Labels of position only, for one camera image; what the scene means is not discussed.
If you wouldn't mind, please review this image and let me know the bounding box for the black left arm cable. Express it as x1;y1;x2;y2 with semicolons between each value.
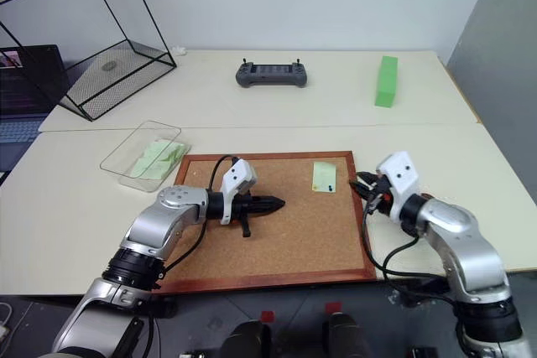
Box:
161;155;241;276

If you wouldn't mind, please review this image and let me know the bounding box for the white cable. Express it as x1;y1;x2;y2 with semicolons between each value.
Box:
0;301;13;339

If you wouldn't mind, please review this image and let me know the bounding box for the dark laptop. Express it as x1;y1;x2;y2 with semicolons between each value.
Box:
0;44;70;175

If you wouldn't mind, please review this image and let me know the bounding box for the crumpled green paper note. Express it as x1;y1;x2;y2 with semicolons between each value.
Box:
130;146;171;179
155;138;192;168

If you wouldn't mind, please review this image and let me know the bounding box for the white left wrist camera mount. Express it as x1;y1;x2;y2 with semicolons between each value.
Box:
217;158;258;226

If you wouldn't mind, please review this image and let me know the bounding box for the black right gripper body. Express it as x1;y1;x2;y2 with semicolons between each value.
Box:
363;172;396;215

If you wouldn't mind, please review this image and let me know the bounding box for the grey handheld remote controller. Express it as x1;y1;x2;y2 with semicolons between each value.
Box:
234;57;309;90

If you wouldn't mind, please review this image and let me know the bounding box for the green rectangular box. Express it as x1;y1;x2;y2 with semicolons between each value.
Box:
373;54;400;108

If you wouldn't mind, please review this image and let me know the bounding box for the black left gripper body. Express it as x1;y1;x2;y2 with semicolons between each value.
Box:
229;189;255;240

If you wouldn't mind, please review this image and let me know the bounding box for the dark rounded shape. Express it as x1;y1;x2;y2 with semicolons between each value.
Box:
321;311;373;358
226;319;274;358

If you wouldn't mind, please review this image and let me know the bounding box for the wood-framed cork board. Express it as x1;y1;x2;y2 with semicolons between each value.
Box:
152;150;378;295

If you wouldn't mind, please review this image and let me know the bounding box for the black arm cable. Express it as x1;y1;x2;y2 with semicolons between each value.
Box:
360;200;461;305
161;155;241;276

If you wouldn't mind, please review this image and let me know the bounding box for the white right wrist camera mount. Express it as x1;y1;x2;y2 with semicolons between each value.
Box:
375;151;422;223

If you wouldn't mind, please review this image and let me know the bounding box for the black wire mesh rack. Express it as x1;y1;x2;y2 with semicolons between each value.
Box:
0;0;178;122

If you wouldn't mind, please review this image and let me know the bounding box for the clear plastic box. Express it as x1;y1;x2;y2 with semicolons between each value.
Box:
99;120;183;195

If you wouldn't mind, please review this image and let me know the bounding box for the green sticky note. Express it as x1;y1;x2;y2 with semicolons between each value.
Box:
311;160;338;195

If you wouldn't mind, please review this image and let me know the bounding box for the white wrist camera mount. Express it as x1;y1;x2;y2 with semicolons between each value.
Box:
217;158;258;226
375;151;422;223

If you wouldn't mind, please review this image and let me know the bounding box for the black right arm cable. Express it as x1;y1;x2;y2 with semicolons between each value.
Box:
360;200;461;305

